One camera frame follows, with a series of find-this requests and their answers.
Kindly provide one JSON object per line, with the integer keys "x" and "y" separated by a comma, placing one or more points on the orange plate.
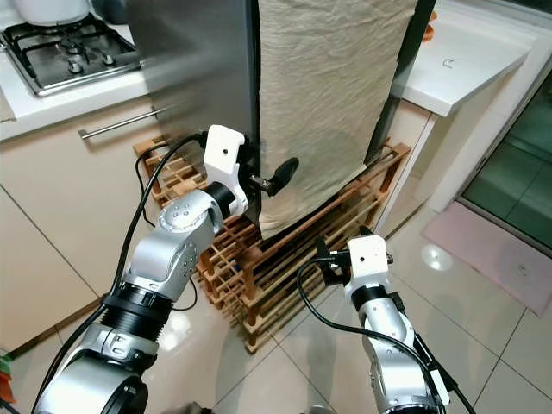
{"x": 431, "y": 30}

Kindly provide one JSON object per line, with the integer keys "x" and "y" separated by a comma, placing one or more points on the small steel fridge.
{"x": 198, "y": 78}

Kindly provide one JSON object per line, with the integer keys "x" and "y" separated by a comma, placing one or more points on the beige wrinkled cloth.
{"x": 336, "y": 86}

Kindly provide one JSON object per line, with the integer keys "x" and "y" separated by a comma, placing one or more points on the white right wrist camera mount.
{"x": 369, "y": 257}

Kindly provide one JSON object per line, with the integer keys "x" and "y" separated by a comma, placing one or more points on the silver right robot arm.
{"x": 397, "y": 362}

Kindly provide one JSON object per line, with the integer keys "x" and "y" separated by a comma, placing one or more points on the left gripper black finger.
{"x": 285, "y": 172}

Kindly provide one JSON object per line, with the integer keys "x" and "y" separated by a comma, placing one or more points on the wooden slatted rack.
{"x": 250, "y": 328}

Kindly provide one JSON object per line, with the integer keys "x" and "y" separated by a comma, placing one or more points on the white lidded cooking pot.
{"x": 52, "y": 9}

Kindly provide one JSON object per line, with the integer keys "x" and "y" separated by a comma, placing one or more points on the cream kitchen cabinet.
{"x": 52, "y": 224}

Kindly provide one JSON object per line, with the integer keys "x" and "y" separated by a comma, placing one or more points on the white topped side cabinet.
{"x": 466, "y": 60}

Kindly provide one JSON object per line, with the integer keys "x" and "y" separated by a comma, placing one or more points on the steel gas stove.
{"x": 69, "y": 56}

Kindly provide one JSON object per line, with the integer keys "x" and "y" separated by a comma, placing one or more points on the pink floor mat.
{"x": 492, "y": 259}

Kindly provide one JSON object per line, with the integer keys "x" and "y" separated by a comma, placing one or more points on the white door frame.
{"x": 483, "y": 138}

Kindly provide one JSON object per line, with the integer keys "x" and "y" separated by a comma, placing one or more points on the green plastic board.
{"x": 3, "y": 362}

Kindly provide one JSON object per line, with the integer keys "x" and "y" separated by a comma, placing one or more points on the beige counter mat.
{"x": 4, "y": 110}

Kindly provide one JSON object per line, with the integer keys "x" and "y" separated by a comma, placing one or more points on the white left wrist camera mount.
{"x": 224, "y": 155}

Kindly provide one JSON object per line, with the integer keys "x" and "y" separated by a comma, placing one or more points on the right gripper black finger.
{"x": 365, "y": 233}
{"x": 321, "y": 250}

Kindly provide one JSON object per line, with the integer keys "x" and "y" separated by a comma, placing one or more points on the orange plastic board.
{"x": 5, "y": 388}

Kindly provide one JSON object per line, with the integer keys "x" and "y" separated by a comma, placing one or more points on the small metal hook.
{"x": 445, "y": 63}

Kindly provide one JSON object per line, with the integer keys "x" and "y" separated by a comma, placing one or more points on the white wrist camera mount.
{"x": 369, "y": 257}
{"x": 224, "y": 155}

